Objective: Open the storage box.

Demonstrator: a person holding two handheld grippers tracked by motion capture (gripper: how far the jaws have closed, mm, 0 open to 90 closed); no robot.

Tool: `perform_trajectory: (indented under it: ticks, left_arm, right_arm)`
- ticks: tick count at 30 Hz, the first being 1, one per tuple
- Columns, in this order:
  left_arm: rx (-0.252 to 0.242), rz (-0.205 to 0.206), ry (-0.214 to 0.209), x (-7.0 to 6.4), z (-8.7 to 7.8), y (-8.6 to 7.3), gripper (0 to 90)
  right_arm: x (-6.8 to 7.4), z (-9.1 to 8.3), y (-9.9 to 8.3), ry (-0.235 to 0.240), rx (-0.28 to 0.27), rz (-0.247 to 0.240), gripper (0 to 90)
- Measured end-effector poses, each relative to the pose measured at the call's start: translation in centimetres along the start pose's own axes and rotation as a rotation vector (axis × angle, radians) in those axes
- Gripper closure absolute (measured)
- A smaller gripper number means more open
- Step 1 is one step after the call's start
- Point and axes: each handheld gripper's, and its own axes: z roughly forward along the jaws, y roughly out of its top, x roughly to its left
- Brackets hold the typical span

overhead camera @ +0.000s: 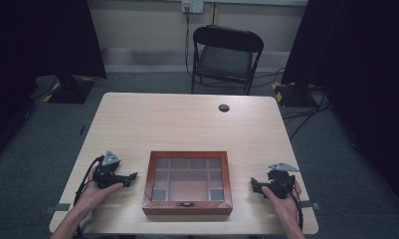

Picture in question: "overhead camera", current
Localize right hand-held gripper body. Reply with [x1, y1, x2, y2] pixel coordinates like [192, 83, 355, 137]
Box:
[265, 161, 300, 200]

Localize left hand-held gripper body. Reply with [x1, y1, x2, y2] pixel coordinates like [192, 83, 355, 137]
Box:
[93, 150, 129, 190]

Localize wooden box with glass lid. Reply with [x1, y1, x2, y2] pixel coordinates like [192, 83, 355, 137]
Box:
[141, 150, 234, 216]

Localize person's right hand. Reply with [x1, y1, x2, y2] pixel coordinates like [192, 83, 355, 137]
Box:
[261, 179, 302, 227]

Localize person's left hand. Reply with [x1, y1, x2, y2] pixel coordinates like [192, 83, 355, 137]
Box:
[75, 165, 124, 218]

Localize black stand base striped tape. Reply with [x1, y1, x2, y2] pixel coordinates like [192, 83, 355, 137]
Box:
[42, 75, 98, 105]
[271, 81, 318, 109]

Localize black folding chair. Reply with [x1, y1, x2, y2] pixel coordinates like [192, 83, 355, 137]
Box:
[190, 24, 265, 97]

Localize black curtain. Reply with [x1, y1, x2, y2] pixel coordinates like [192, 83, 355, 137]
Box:
[281, 0, 399, 215]

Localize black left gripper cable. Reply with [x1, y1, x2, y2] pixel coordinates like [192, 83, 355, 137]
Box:
[73, 154, 105, 239]

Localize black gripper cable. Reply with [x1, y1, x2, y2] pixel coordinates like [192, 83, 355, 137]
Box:
[73, 154, 105, 239]
[280, 180, 304, 232]

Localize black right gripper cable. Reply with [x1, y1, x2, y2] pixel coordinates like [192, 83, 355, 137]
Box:
[280, 180, 304, 232]

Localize grey table strap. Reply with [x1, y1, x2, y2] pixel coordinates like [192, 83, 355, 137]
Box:
[44, 202, 72, 215]
[299, 200, 321, 211]

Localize black floor cables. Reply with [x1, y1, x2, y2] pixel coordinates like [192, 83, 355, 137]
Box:
[281, 89, 331, 141]

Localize black cable from wall socket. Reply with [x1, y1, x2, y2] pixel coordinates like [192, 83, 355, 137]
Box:
[184, 5, 194, 81]

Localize white wall socket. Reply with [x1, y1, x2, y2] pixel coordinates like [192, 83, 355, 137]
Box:
[181, 0, 205, 15]

